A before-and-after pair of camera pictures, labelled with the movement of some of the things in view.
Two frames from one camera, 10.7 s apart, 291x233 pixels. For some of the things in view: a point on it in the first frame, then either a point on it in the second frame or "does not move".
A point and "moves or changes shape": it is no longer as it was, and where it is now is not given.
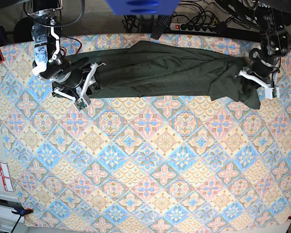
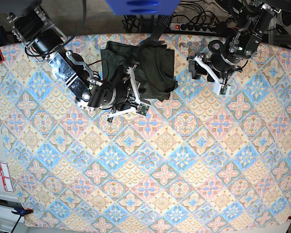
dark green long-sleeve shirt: [153, 69] moves or changes shape
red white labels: [0, 168] does not move
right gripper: [260, 69] to [225, 68]
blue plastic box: [143, 7] does not move
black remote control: [161, 23] does not move
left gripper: [69, 80] to [112, 92]
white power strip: [195, 27] does not move
